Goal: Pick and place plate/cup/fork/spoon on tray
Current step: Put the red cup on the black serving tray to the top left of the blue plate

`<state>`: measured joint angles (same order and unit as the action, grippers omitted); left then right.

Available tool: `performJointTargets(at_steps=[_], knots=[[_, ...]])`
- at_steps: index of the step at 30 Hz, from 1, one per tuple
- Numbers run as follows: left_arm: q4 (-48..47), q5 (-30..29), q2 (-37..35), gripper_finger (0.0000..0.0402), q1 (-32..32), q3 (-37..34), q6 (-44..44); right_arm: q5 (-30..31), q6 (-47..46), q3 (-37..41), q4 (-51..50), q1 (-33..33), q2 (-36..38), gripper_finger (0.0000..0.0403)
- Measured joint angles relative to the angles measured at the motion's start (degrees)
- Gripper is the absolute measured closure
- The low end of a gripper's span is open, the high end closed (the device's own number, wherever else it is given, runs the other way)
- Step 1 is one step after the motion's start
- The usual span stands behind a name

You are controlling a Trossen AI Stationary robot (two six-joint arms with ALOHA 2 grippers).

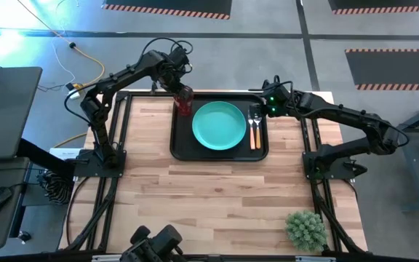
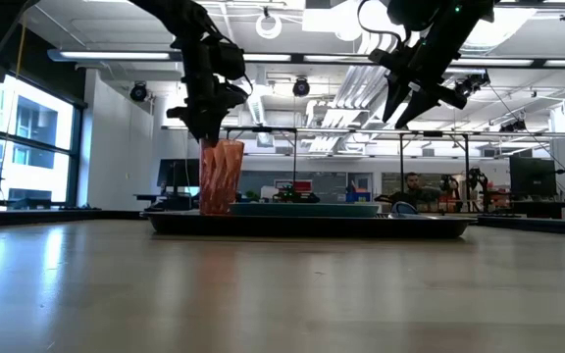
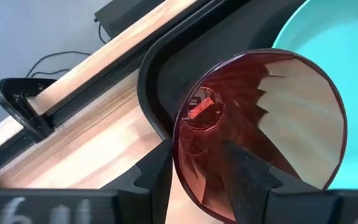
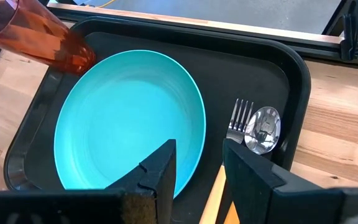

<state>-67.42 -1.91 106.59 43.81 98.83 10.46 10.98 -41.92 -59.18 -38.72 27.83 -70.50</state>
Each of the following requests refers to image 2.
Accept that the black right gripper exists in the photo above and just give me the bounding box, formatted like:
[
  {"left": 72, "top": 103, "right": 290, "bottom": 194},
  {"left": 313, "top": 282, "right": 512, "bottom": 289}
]
[{"left": 368, "top": 41, "right": 468, "bottom": 129}]

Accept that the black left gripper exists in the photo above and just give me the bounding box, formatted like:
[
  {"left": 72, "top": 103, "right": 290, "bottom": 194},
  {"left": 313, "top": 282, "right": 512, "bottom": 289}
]
[{"left": 167, "top": 73, "right": 249, "bottom": 146}]

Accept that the orange faceted cup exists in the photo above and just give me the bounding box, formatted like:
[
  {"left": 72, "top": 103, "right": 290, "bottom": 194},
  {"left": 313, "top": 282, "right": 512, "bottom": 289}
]
[{"left": 198, "top": 138, "right": 246, "bottom": 216}]

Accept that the spoon with yellow handle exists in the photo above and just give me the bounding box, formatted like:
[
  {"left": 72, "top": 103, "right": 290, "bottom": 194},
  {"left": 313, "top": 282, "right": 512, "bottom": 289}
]
[{"left": 388, "top": 200, "right": 419, "bottom": 220}]

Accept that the green plate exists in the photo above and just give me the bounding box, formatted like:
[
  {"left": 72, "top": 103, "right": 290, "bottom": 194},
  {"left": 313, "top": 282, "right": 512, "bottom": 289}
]
[{"left": 228, "top": 201, "right": 381, "bottom": 219}]

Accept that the black tray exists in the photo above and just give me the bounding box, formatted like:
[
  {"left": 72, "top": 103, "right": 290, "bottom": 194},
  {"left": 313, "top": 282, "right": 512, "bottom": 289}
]
[{"left": 143, "top": 210, "right": 478, "bottom": 240}]

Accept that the black monitor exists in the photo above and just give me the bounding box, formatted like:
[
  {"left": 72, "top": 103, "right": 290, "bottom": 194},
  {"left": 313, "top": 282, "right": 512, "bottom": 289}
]
[
  {"left": 157, "top": 158, "right": 200, "bottom": 195},
  {"left": 509, "top": 155, "right": 558, "bottom": 198}
]

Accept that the black ceiling spotlight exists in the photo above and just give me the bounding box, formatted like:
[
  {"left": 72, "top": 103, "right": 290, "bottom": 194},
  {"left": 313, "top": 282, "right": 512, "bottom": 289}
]
[
  {"left": 129, "top": 81, "right": 149, "bottom": 104},
  {"left": 291, "top": 76, "right": 312, "bottom": 99}
]

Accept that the person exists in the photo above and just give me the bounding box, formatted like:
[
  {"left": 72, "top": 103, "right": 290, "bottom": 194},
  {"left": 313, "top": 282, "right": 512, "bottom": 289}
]
[{"left": 375, "top": 171, "right": 443, "bottom": 210}]

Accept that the red sign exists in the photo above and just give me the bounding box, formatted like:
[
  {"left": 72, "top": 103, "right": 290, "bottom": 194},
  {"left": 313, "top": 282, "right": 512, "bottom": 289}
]
[{"left": 275, "top": 178, "right": 314, "bottom": 193}]

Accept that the long ceiling light strip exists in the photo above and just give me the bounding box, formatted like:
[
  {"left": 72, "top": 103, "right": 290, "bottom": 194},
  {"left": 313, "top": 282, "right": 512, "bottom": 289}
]
[{"left": 46, "top": 47, "right": 565, "bottom": 70}]

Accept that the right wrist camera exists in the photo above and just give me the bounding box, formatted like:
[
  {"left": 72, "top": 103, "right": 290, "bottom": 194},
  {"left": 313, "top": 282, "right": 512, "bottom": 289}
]
[{"left": 451, "top": 72, "right": 492, "bottom": 99}]

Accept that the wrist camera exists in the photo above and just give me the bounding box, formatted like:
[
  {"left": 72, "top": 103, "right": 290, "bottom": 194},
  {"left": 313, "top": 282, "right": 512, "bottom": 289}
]
[
  {"left": 211, "top": 38, "right": 248, "bottom": 80},
  {"left": 451, "top": 72, "right": 492, "bottom": 99}
]

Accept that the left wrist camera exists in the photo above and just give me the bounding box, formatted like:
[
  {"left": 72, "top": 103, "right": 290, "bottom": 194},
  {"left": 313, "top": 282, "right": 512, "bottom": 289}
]
[{"left": 211, "top": 38, "right": 248, "bottom": 80}]

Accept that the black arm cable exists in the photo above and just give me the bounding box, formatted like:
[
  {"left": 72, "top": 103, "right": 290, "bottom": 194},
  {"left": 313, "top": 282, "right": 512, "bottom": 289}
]
[{"left": 357, "top": 0, "right": 407, "bottom": 51}]

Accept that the white ceiling ring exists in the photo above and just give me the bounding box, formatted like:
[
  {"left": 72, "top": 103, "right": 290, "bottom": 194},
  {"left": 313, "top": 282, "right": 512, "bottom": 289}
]
[{"left": 255, "top": 13, "right": 283, "bottom": 40}]

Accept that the window with black frame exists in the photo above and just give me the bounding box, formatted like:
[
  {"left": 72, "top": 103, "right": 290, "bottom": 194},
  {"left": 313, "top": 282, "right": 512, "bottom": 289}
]
[{"left": 0, "top": 72, "right": 86, "bottom": 211}]

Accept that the black table edge rail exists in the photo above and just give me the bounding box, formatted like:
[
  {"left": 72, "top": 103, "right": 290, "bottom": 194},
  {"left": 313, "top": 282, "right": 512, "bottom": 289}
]
[
  {"left": 0, "top": 208, "right": 146, "bottom": 227},
  {"left": 476, "top": 214, "right": 565, "bottom": 238}
]

